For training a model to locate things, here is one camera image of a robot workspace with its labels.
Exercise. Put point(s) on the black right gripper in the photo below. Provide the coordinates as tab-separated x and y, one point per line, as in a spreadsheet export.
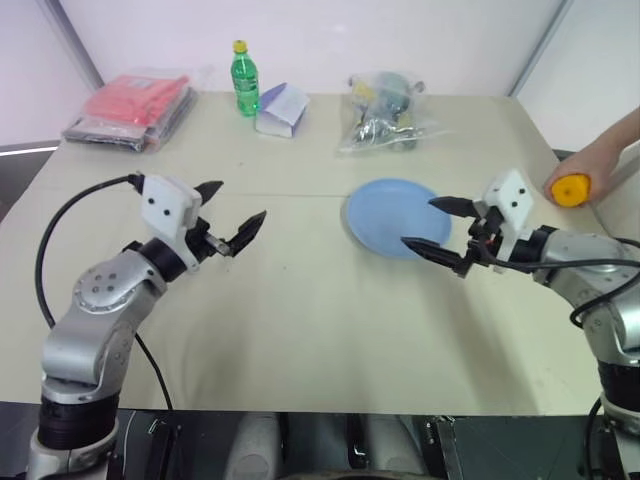
484	235

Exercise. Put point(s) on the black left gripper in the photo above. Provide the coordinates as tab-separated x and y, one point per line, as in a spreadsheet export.
206	241

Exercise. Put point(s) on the orange fruit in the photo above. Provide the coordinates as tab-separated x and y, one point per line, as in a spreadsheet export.
570	190

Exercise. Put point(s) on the person's bare forearm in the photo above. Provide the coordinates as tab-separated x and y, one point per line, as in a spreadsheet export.
622	132

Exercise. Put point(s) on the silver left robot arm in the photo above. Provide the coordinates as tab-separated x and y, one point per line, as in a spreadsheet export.
95	320

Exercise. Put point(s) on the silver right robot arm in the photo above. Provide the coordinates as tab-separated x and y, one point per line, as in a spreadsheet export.
590	280

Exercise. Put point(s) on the light blue plate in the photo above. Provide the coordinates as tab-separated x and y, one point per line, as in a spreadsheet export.
397	218

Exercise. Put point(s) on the person's bare hand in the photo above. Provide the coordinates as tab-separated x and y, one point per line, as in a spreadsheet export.
580	167

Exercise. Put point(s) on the white and purple box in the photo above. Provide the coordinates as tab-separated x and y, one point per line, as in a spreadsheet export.
281	110

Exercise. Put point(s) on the green plastic bottle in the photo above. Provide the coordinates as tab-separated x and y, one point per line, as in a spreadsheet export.
245	82

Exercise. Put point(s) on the clear bag of small items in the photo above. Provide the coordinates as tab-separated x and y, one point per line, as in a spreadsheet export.
385	112

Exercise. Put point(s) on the stack of red packets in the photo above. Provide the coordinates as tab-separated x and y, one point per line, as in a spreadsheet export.
132	112

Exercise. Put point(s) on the dark robot body base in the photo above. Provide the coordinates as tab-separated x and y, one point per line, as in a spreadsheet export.
320	445

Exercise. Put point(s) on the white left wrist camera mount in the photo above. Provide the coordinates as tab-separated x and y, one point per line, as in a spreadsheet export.
167	202

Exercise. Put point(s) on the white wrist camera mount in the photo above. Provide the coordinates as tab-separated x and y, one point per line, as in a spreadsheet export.
514	206
167	202

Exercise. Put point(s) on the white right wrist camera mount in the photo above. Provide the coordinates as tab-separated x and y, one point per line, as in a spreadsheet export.
514	206

